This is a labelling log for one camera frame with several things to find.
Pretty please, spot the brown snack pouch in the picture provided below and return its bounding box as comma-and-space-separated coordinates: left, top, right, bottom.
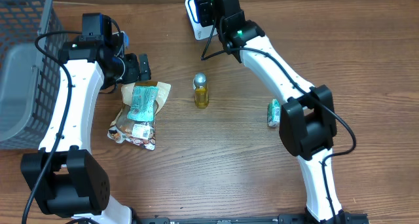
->
107, 81, 172, 151

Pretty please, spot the yellow oil bottle silver cap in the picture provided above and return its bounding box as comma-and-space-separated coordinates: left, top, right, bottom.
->
192, 73, 209, 109

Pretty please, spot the teal white tissue pack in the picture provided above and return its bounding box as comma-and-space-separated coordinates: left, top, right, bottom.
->
267, 99, 281, 127

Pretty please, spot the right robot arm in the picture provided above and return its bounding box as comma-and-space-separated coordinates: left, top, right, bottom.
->
186, 0, 346, 223

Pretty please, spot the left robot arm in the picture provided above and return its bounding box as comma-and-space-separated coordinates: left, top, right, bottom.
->
20, 13, 151, 223

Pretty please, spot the white barcode scanner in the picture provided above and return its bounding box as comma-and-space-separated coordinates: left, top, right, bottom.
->
185, 0, 213, 41

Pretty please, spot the grey plastic mesh basket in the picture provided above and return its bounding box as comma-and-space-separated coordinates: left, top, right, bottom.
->
1, 0, 68, 150

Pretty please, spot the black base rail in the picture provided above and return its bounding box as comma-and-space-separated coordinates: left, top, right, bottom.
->
133, 212, 370, 224

